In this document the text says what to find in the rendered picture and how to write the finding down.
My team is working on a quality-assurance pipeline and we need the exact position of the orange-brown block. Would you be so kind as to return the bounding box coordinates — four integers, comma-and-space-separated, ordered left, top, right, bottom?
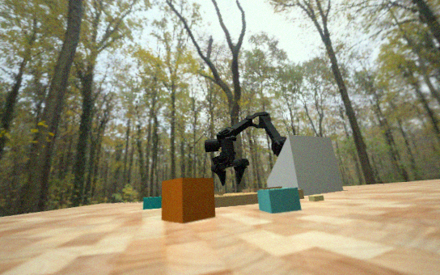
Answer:
161, 178, 215, 224

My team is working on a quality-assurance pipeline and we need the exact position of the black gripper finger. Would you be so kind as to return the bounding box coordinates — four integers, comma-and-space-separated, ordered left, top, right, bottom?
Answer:
234, 166, 247, 184
214, 171, 226, 186

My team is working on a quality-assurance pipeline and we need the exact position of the teal square block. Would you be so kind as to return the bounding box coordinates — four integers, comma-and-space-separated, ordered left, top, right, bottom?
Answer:
257, 188, 302, 214

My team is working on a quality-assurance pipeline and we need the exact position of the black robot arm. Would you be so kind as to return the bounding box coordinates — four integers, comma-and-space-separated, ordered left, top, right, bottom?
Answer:
205, 112, 286, 165

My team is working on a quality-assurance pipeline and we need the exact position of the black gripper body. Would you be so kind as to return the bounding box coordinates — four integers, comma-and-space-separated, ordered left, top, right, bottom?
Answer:
211, 149, 249, 171

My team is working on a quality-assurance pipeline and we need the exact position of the yellow cube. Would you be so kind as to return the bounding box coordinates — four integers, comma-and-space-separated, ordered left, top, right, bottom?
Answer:
308, 195, 324, 201

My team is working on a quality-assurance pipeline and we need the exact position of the cyan cube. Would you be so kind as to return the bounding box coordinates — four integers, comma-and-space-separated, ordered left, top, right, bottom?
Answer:
142, 197, 162, 210

